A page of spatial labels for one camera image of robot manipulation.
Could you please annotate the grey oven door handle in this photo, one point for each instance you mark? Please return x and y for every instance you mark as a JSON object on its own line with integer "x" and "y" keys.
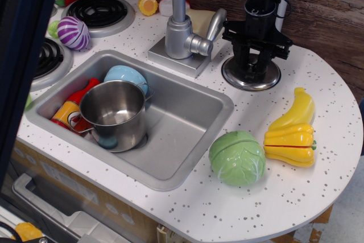
{"x": 80, "y": 226}

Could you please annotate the green toy cabbage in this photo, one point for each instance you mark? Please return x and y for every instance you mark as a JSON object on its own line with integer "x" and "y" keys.
{"x": 237, "y": 158}

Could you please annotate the back right stove burner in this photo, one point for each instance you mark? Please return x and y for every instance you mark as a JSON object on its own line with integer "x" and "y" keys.
{"x": 102, "y": 17}

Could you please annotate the red ketchup toy bottle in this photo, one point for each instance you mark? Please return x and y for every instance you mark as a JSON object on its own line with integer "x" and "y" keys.
{"x": 68, "y": 116}

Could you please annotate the stainless steel pot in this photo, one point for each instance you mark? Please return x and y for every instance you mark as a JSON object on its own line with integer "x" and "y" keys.
{"x": 117, "y": 112}

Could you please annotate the dark blue foreground post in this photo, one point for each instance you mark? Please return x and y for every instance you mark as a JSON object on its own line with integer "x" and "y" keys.
{"x": 23, "y": 29}

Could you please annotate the grey toy sink basin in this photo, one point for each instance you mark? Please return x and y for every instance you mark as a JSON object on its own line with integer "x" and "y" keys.
{"x": 150, "y": 124}

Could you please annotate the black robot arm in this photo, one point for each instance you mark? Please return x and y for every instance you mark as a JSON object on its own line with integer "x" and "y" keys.
{"x": 259, "y": 4}

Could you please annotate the yellow toy bell pepper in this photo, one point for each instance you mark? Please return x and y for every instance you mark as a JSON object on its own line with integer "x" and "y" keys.
{"x": 292, "y": 145}

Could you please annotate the grey support pole right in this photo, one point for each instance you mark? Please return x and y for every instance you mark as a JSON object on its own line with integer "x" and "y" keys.
{"x": 282, "y": 13}

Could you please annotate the purple toy onion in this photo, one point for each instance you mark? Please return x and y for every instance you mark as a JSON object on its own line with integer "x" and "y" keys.
{"x": 73, "y": 33}

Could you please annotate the round steel pot lid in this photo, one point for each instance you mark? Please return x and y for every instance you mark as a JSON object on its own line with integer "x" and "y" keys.
{"x": 248, "y": 81}

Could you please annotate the red white toy cheese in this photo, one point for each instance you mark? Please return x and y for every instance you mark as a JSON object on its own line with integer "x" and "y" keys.
{"x": 170, "y": 7}

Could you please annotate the green toy lime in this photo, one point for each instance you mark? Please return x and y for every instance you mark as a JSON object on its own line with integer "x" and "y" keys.
{"x": 28, "y": 102}

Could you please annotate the yellow toy banana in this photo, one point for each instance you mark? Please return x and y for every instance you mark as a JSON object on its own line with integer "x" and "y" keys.
{"x": 301, "y": 111}

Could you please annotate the grey toy faucet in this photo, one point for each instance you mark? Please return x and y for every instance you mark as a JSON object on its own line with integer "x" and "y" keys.
{"x": 181, "y": 49}

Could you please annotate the cream toy cheese wedge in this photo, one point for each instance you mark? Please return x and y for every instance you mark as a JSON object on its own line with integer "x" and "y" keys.
{"x": 200, "y": 20}

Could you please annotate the front black stove burner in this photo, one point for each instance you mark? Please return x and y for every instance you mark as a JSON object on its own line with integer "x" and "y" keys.
{"x": 55, "y": 61}

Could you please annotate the light blue toy vegetable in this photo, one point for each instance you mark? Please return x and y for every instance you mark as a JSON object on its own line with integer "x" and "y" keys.
{"x": 125, "y": 73}

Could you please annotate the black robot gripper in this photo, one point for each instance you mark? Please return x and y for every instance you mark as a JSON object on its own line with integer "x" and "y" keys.
{"x": 257, "y": 31}

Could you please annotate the yellow toy below counter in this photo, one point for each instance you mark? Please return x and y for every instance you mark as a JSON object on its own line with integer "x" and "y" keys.
{"x": 27, "y": 231}

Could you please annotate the yellow toy corn piece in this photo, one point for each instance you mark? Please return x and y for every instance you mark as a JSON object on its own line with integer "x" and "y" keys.
{"x": 148, "y": 7}

